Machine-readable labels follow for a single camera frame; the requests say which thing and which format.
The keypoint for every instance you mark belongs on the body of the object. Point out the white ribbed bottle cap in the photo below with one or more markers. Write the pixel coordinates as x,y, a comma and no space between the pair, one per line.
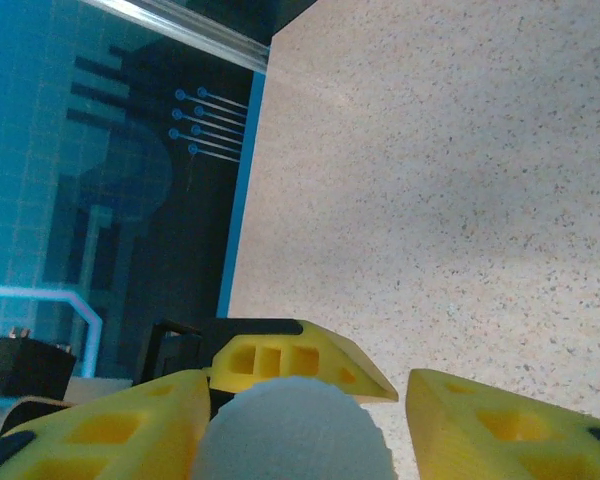
290,440

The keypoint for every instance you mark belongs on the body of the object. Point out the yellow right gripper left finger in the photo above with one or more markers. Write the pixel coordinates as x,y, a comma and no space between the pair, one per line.
105,440

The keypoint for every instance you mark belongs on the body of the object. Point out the aluminium frame post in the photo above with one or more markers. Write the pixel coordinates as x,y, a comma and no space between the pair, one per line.
180,30

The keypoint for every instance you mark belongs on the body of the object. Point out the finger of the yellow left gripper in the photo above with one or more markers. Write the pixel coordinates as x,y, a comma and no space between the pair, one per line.
280,357

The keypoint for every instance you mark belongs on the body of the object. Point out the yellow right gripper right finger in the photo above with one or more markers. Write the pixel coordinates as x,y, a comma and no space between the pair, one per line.
505,435

